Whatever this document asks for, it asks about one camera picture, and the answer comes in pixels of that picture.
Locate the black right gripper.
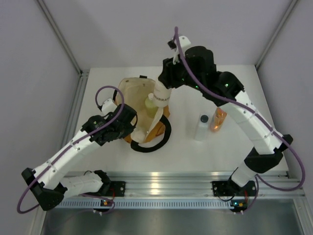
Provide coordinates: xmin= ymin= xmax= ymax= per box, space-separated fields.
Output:
xmin=159 ymin=52 xmax=204 ymax=93

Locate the tan canvas bag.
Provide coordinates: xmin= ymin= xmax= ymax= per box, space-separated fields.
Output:
xmin=118 ymin=76 xmax=172 ymax=153

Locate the green pump lotion bottle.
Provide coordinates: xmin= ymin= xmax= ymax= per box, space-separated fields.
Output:
xmin=144 ymin=93 xmax=158 ymax=118

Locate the beige round cap bottle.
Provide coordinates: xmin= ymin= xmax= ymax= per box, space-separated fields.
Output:
xmin=153 ymin=81 xmax=172 ymax=108

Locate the orange pink cap bottle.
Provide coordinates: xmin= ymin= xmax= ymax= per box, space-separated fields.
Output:
xmin=209 ymin=107 xmax=227 ymax=132

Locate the white bottle black cap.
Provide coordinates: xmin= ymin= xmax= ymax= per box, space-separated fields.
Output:
xmin=194 ymin=114 xmax=209 ymax=141

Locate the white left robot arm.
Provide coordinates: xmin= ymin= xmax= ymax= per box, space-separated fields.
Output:
xmin=22 ymin=105 xmax=137 ymax=211

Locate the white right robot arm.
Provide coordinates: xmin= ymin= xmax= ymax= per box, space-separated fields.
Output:
xmin=153 ymin=43 xmax=293 ymax=194

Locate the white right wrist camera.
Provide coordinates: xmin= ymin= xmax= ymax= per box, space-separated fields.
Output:
xmin=167 ymin=34 xmax=191 ymax=65

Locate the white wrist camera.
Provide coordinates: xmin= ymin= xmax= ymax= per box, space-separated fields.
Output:
xmin=99 ymin=98 xmax=117 ymax=115
xmin=167 ymin=34 xmax=191 ymax=65

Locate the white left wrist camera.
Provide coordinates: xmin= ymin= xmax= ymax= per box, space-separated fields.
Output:
xmin=99 ymin=98 xmax=117 ymax=115

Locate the aluminium frame post right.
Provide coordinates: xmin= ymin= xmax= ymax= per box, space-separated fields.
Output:
xmin=255 ymin=0 xmax=300 ymax=70

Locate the aluminium frame post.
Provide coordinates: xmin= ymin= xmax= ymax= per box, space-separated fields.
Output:
xmin=255 ymin=0 xmax=300 ymax=70
xmin=35 ymin=0 xmax=89 ymax=76

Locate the aluminium front rail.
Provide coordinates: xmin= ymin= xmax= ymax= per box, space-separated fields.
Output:
xmin=107 ymin=170 xmax=305 ymax=199

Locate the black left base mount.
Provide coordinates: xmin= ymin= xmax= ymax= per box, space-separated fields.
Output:
xmin=106 ymin=181 xmax=126 ymax=197

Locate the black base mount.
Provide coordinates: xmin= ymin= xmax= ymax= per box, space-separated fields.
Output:
xmin=212 ymin=180 xmax=256 ymax=197
xmin=106 ymin=181 xmax=126 ymax=197

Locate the perforated cable duct strip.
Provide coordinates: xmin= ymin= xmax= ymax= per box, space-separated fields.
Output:
xmin=56 ymin=198 xmax=244 ymax=209

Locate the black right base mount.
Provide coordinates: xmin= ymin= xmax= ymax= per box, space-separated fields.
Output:
xmin=212 ymin=180 xmax=256 ymax=197

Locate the aluminium frame post left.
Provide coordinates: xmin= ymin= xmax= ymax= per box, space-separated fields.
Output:
xmin=35 ymin=0 xmax=89 ymax=76

